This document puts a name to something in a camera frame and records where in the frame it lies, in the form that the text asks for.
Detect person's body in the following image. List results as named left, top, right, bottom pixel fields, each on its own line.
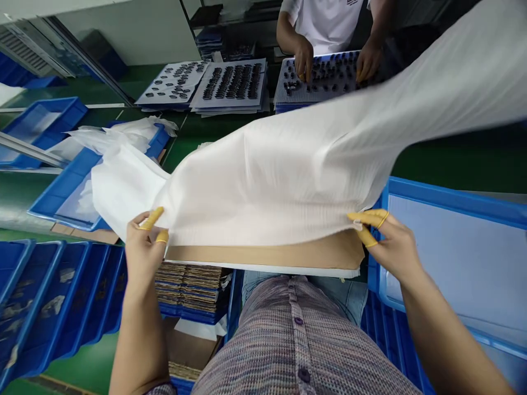
left=139, top=274, right=423, bottom=395

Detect shallow blue plastic bin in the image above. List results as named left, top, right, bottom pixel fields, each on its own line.
left=0, top=97, right=89, bottom=170

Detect blue tray stack with parts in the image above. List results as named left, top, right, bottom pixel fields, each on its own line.
left=273, top=50, right=373, bottom=115

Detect blue bin with white sheets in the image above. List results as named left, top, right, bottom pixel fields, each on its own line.
left=26, top=120, right=172, bottom=232

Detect large white foam sheet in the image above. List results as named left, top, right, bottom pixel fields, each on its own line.
left=158, top=6, right=527, bottom=249

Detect person's left hand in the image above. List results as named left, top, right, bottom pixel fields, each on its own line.
left=125, top=206, right=171, bottom=285

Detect person's right hand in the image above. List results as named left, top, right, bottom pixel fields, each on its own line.
left=347, top=208, right=428, bottom=290

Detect flat cardboard pieces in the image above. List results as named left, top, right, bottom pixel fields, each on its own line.
left=164, top=315, right=228, bottom=381

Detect black metal shelf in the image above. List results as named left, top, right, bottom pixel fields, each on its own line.
left=179, top=0, right=285, bottom=63

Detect row of blue part bins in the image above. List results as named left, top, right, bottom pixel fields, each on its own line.
left=0, top=238, right=128, bottom=390

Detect stack of cardboard and trays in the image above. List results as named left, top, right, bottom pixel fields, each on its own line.
left=154, top=261, right=232, bottom=326

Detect brown cardboard sheet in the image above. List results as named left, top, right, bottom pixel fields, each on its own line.
left=164, top=233, right=366, bottom=271

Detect pile of crumpled white sheets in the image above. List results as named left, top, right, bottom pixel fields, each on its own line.
left=53, top=116, right=180, bottom=244

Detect metal rail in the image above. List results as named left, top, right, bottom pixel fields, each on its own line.
left=0, top=131, right=70, bottom=170

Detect stack of white sheets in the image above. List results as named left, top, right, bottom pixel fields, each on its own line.
left=240, top=263, right=362, bottom=282

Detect tray with scattered black parts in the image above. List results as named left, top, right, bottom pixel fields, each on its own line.
left=134, top=60, right=211, bottom=111

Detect large blue plastic bin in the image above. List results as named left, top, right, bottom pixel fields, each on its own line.
left=367, top=176, right=527, bottom=361

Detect tray with dense black parts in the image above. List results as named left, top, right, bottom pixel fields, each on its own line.
left=190, top=57, right=269, bottom=116

